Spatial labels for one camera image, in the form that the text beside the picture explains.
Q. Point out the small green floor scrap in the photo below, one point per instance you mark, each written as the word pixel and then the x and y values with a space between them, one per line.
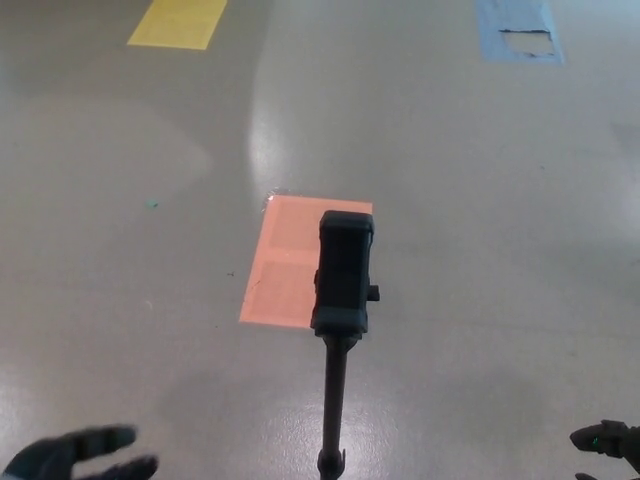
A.
pixel 151 203

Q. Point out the orange floor tape patch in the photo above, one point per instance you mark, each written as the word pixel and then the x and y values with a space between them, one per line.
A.
pixel 285 270

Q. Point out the yellow floor tape patch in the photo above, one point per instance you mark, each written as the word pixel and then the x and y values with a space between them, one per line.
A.
pixel 177 22

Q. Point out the black phone stand tripod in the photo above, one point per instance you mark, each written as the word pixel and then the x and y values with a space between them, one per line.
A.
pixel 345 270

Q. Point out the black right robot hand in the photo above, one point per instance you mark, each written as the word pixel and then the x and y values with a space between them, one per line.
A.
pixel 627 442

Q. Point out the torn blue floor tape patch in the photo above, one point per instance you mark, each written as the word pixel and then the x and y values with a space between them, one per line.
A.
pixel 492 30

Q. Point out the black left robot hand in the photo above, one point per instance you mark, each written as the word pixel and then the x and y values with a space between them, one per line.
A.
pixel 45 457

